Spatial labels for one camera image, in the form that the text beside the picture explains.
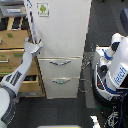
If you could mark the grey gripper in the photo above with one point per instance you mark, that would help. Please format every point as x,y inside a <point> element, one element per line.
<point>32,48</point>

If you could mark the white fridge door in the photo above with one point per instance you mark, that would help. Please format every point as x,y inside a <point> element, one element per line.
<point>63,32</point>

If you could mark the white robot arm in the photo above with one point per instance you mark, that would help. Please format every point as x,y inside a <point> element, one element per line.
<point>11,83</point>

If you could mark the upper fridge drawer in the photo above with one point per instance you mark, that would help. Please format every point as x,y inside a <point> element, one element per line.
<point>58,68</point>

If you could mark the fridge drawer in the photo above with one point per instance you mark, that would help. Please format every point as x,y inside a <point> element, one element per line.
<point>61,87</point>
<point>58,68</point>

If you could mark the lower fridge drawer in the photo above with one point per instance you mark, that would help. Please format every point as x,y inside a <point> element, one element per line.
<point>61,87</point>

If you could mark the wooden drawer cabinet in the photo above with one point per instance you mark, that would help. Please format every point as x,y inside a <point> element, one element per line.
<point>12,38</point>

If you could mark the white refrigerator body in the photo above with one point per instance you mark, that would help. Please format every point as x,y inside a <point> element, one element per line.
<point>62,26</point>

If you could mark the green android sticker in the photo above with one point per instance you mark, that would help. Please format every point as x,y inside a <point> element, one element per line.
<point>43,9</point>

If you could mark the grey box on shelf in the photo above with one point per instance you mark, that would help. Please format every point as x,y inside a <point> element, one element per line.
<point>13,11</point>

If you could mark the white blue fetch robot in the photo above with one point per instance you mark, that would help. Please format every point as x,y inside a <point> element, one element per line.
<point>110,66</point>

